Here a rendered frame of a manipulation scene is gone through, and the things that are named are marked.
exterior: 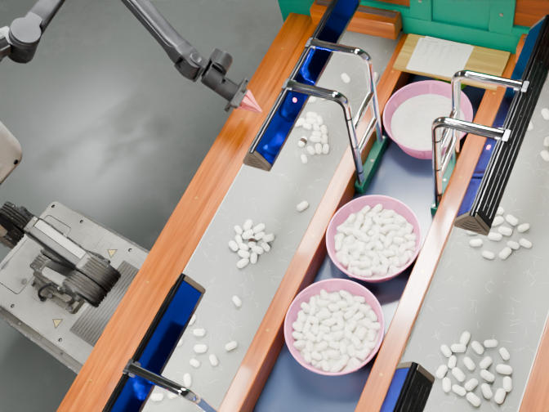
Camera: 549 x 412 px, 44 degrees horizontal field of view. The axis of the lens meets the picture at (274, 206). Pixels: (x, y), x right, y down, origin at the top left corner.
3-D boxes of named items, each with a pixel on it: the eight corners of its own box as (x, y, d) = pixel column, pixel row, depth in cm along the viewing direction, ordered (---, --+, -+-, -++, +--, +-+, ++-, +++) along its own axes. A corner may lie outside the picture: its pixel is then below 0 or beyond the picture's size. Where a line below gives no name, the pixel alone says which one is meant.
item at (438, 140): (430, 214, 201) (426, 123, 164) (453, 159, 209) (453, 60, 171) (495, 233, 194) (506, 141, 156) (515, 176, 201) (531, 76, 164)
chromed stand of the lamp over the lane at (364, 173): (308, 178, 217) (278, 87, 179) (332, 129, 224) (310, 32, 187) (363, 194, 209) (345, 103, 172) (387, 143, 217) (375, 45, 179)
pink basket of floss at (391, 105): (403, 180, 209) (402, 163, 201) (372, 117, 223) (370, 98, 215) (486, 150, 208) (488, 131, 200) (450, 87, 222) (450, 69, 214)
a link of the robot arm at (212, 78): (195, 83, 207) (203, 73, 202) (204, 68, 211) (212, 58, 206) (214, 96, 208) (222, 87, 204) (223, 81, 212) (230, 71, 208)
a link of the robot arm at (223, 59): (178, 73, 208) (189, 58, 201) (194, 48, 214) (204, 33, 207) (212, 96, 210) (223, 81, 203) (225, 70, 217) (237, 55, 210)
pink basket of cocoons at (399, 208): (328, 293, 195) (323, 280, 187) (332, 212, 208) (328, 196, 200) (424, 293, 189) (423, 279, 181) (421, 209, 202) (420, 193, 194)
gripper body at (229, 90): (250, 81, 208) (230, 66, 206) (235, 106, 204) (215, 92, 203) (243, 88, 214) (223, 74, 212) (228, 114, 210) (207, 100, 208)
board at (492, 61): (392, 69, 220) (392, 66, 219) (408, 35, 226) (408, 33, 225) (496, 91, 207) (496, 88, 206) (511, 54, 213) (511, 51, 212)
